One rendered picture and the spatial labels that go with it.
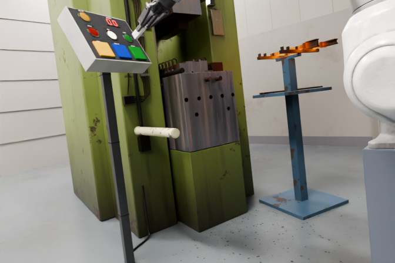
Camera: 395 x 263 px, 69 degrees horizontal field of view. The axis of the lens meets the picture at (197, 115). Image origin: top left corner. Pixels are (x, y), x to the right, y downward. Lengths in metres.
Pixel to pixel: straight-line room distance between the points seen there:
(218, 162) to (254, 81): 2.72
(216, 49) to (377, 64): 1.60
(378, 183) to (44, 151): 4.77
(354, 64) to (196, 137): 1.22
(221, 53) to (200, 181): 0.90
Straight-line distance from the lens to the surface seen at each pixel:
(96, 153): 2.09
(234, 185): 1.86
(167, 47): 2.23
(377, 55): 0.53
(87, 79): 2.09
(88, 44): 1.24
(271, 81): 4.21
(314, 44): 1.84
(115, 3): 1.78
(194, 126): 1.64
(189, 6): 1.83
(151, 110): 1.74
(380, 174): 0.78
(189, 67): 1.72
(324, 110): 3.94
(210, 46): 2.03
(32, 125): 5.06
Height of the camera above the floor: 0.76
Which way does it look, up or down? 3 degrees down
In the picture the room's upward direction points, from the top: 6 degrees counter-clockwise
